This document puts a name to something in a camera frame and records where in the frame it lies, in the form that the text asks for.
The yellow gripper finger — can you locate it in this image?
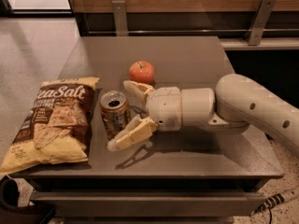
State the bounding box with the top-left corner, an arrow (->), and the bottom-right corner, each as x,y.
123,80 -> 155,105
107,115 -> 157,151

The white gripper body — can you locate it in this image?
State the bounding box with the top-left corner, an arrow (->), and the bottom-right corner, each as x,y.
146,87 -> 181,132

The orange soda can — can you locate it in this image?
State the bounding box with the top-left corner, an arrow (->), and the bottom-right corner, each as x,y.
100,91 -> 131,140

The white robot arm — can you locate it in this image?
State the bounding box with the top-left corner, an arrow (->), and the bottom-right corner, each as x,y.
107,74 -> 299,156

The brown sea salt chip bag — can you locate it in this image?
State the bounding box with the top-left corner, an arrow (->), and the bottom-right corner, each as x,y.
0,77 -> 99,175

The red apple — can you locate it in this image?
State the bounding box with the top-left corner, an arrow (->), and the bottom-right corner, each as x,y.
129,61 -> 155,84

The black object bottom left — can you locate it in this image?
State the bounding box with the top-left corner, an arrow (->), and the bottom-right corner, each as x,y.
0,175 -> 57,224

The left metal bracket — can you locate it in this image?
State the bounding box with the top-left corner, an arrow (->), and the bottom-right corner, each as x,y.
112,0 -> 128,36

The metal bracket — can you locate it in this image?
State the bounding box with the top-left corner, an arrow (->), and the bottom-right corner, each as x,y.
112,0 -> 128,36
245,0 -> 277,46

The right metal bracket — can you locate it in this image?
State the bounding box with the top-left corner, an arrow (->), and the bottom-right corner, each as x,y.
245,0 -> 277,46

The striped cable on floor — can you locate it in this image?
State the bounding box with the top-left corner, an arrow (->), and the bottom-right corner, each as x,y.
250,188 -> 299,217

